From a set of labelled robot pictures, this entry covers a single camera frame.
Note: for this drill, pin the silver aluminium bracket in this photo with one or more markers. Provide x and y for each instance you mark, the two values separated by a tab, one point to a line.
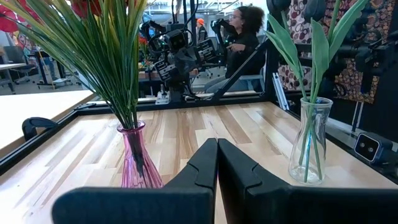
280	91

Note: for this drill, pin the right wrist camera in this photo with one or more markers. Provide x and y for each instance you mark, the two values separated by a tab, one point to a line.
176	40

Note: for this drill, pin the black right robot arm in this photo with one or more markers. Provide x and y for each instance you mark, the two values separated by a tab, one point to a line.
180	90

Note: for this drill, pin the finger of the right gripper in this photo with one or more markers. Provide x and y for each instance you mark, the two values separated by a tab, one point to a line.
180	66
191	62

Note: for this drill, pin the red flower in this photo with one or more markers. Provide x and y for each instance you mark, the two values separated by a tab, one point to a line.
105	56

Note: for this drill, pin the black background robot arm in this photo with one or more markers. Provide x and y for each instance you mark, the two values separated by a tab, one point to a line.
370	59
222	28

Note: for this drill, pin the pink glass vase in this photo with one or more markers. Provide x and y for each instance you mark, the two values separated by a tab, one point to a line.
136	168

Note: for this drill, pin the clear glass vase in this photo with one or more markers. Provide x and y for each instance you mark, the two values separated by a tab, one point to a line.
326	124

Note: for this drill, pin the black box camera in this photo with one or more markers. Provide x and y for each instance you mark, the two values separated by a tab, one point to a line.
368	147

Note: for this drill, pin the red flower bunch green stems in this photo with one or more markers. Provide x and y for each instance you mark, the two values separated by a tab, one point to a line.
136	31
62	40

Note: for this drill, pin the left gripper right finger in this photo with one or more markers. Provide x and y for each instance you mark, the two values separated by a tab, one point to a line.
295	207

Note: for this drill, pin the dark tulip green stem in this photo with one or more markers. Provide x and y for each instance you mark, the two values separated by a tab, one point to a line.
345	28
286	43
320	53

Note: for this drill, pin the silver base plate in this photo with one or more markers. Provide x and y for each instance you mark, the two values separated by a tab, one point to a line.
162	99

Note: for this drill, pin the person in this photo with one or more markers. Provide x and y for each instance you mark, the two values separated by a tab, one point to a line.
245	59
202	31

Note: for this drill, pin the black frame clamp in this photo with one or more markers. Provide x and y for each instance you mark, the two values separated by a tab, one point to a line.
38	122

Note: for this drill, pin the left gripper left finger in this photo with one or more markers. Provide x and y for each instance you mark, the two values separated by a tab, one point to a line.
155	207

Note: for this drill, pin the light wood desk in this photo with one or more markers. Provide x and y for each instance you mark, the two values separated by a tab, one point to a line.
31	105

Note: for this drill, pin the white table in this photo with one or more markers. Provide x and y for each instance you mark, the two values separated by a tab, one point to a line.
9	66

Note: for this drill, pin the brown circle patterned cloth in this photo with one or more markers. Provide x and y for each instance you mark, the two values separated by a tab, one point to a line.
379	18

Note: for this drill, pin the dark office chair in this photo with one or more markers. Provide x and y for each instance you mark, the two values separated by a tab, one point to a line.
15	56

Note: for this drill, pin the black aluminium frame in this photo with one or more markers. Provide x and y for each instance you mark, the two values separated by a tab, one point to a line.
202	102

